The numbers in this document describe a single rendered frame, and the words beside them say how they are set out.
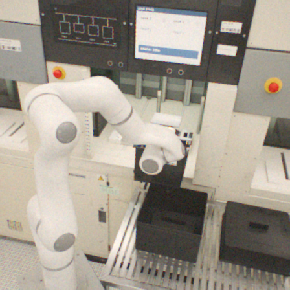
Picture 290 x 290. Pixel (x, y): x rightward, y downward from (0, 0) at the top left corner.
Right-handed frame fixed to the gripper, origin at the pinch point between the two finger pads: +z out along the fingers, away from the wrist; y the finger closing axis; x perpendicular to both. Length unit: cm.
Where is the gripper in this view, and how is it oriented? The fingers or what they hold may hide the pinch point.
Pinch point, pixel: (166, 123)
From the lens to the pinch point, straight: 145.5
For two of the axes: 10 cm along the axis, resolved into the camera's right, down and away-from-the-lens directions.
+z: 2.2, -5.4, 8.1
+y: 9.7, 1.7, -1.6
